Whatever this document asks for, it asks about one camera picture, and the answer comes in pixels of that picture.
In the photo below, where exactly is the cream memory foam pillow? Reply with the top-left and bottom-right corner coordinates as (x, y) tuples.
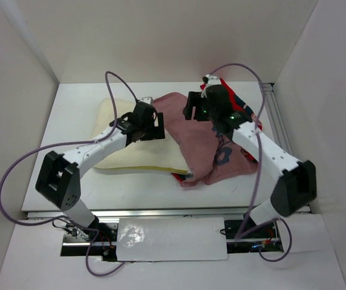
(92, 98), (189, 175)

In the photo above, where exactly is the red printed pillowcase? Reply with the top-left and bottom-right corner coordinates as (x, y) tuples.
(154, 92), (258, 187)

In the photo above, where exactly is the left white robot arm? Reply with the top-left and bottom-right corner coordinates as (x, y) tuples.
(35, 97), (165, 241)

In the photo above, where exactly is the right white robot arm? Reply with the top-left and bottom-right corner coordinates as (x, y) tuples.
(183, 85), (317, 237)

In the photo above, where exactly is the white cover plate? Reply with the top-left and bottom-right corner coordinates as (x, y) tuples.
(116, 217), (228, 262)

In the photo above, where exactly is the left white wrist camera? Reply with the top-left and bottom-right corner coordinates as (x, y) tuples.
(140, 97), (154, 105)

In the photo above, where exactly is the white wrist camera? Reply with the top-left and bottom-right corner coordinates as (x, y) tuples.
(140, 97), (154, 105)
(201, 74), (221, 98)

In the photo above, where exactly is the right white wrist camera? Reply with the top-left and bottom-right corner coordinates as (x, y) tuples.
(201, 74), (221, 98)

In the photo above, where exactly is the aluminium side rail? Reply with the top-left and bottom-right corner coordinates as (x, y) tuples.
(264, 83), (293, 155)

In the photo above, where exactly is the aluminium front rail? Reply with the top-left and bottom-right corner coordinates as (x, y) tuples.
(24, 206), (252, 219)

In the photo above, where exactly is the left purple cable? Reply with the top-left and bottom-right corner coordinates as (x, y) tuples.
(0, 71), (140, 276)

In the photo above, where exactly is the purple cable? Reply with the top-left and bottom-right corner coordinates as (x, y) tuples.
(0, 71), (140, 276)
(204, 62), (293, 263)

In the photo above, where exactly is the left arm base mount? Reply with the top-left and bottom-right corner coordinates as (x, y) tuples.
(51, 218), (119, 262)

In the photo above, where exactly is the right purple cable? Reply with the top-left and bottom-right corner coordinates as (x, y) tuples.
(204, 62), (293, 263)

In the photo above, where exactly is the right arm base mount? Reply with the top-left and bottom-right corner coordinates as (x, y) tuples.
(220, 214), (284, 254)

